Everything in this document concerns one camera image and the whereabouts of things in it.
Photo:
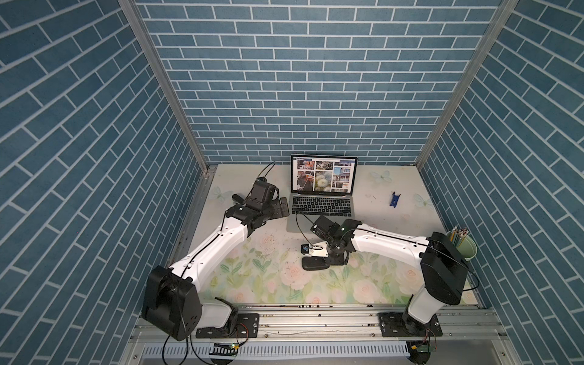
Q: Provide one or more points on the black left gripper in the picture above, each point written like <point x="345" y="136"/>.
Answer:
<point x="277" y="211"/>

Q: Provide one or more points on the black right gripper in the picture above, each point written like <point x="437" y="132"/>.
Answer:
<point x="334" y="261"/>

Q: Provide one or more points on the black wireless mouse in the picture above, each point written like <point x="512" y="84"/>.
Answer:
<point x="314" y="263"/>

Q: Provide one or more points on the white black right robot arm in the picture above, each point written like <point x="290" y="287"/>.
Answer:
<point x="443" y="268"/>

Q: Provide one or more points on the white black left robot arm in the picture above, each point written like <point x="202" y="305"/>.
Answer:
<point x="171" y="297"/>

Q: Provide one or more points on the silver open laptop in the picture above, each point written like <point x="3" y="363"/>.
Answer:
<point x="320" y="185"/>

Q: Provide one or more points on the blue plastic clip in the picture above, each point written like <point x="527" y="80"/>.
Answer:
<point x="394" y="200"/>

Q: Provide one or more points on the coloured pencils bundle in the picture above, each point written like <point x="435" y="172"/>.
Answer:
<point x="457" y="235"/>

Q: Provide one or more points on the green pencil cup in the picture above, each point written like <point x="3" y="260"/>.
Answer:
<point x="468" y="249"/>

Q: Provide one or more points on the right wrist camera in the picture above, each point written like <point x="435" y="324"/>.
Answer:
<point x="313" y="250"/>

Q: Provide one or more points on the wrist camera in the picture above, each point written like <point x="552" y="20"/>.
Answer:
<point x="313" y="250"/>
<point x="263" y="191"/>

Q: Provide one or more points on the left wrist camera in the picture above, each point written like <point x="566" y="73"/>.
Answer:
<point x="263" y="191"/>

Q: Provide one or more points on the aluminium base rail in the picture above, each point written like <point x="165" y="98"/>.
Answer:
<point x="361" y="323"/>

